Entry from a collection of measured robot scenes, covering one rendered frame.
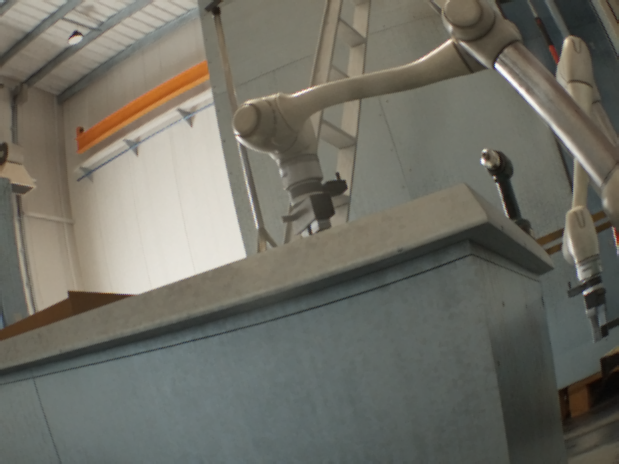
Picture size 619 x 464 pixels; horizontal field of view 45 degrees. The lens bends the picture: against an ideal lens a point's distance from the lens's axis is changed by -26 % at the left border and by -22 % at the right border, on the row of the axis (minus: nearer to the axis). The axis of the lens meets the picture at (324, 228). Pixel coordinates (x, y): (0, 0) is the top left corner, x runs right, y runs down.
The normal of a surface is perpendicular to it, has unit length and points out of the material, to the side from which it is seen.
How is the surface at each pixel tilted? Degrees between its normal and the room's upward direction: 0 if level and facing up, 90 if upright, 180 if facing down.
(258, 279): 67
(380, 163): 90
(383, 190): 90
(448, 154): 90
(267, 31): 90
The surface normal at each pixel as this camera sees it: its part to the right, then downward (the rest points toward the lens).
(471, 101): -0.41, -0.09
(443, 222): -0.43, -0.46
